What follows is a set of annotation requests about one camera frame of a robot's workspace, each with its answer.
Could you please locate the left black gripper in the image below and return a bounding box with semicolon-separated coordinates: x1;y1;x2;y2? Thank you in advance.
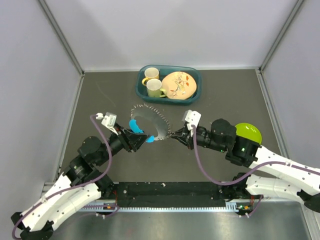
96;122;151;166

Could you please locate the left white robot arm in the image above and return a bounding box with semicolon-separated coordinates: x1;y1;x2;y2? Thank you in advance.
11;124;149;240

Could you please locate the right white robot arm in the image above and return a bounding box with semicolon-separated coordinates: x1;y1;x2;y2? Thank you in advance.
171;118;320;212

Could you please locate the teal plastic tub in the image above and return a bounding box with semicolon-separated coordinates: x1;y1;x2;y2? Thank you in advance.
135;64;202;106

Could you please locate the floral peach plate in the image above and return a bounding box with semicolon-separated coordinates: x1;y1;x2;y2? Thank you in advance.
161;71;198;100

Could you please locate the front yellow-green mug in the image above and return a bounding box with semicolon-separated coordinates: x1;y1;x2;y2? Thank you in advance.
146;78;167;98

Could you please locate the lime green plate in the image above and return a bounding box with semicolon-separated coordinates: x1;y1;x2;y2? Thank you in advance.
235;122;262;144

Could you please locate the rear yellow mug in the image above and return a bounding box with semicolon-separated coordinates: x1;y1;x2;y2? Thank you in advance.
141;67;160;86

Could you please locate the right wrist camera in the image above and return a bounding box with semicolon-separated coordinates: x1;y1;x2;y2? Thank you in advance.
182;109;202;126

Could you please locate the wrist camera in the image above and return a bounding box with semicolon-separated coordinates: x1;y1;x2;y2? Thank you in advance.
182;109;202;126
95;112;118;135

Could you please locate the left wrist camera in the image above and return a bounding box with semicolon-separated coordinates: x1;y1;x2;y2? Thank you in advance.
95;112;118;135

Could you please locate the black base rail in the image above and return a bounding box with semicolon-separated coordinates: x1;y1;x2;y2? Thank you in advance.
84;182;261;212

